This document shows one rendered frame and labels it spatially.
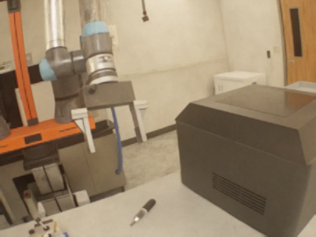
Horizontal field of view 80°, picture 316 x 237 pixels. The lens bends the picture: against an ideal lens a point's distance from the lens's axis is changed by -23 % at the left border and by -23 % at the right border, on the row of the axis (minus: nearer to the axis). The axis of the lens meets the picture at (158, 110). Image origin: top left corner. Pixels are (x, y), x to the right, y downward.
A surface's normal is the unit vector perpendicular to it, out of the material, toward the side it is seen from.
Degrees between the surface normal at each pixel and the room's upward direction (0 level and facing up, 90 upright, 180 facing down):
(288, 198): 90
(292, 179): 90
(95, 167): 90
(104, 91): 67
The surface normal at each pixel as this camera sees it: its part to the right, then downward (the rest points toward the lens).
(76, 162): 0.50, 0.17
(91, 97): 0.51, -0.26
